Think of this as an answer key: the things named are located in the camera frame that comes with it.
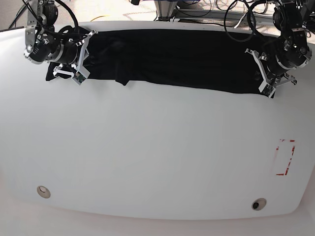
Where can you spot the table grommet hole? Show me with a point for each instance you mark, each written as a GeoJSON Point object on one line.
{"type": "Point", "coordinates": [259, 204]}
{"type": "Point", "coordinates": [43, 192]}

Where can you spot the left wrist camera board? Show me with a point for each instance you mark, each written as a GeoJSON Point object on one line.
{"type": "Point", "coordinates": [267, 89]}

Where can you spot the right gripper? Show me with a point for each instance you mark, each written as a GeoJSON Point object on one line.
{"type": "Point", "coordinates": [70, 56]}

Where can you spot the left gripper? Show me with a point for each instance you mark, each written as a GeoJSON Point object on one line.
{"type": "Point", "coordinates": [271, 70]}

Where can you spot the right table grommet hole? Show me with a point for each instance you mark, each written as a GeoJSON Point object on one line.
{"type": "Point", "coordinates": [259, 204]}

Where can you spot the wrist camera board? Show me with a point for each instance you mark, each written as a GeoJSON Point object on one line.
{"type": "Point", "coordinates": [267, 89]}
{"type": "Point", "coordinates": [79, 77]}

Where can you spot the red tape rectangle marking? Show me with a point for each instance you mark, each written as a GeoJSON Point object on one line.
{"type": "Point", "coordinates": [283, 156]}

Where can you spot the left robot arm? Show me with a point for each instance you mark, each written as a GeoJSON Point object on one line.
{"type": "Point", "coordinates": [280, 55]}

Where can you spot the black t-shirt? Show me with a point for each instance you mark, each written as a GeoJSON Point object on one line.
{"type": "Point", "coordinates": [200, 59]}

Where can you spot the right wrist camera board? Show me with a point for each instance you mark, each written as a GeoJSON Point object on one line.
{"type": "Point", "coordinates": [79, 77]}

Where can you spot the left table grommet hole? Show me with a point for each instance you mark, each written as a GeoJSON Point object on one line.
{"type": "Point", "coordinates": [43, 192]}

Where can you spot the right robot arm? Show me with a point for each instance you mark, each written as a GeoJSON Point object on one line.
{"type": "Point", "coordinates": [41, 39]}

